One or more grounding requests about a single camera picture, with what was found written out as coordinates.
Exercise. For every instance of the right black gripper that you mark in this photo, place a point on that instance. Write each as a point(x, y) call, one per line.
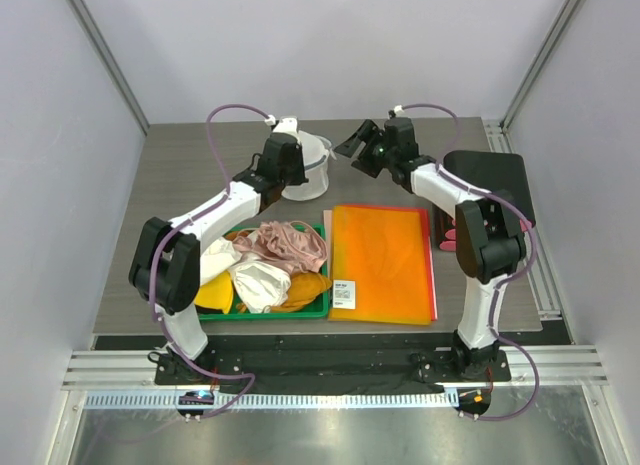
point(367, 131)

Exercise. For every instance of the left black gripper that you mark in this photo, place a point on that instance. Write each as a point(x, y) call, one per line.
point(299, 177)

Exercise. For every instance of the white mesh laundry bag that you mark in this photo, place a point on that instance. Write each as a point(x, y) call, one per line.
point(317, 152)

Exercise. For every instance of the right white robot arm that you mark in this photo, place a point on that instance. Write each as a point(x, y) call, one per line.
point(490, 243)

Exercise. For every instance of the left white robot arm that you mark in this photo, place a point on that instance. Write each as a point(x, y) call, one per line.
point(166, 266)

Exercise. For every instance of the pink satin bra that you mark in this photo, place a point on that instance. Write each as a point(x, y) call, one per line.
point(295, 247)

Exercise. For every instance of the white bra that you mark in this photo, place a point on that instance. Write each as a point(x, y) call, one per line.
point(257, 283)

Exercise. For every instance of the mustard yellow bra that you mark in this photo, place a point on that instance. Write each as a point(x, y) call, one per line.
point(219, 297)

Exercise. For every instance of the orange plastic folder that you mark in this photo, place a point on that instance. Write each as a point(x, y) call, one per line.
point(378, 266)

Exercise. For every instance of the green plastic tray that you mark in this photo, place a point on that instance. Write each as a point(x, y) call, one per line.
point(317, 309)

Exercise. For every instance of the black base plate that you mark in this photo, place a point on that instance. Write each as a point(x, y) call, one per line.
point(327, 372)

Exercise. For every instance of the white cable duct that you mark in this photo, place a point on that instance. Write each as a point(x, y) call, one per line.
point(197, 401)

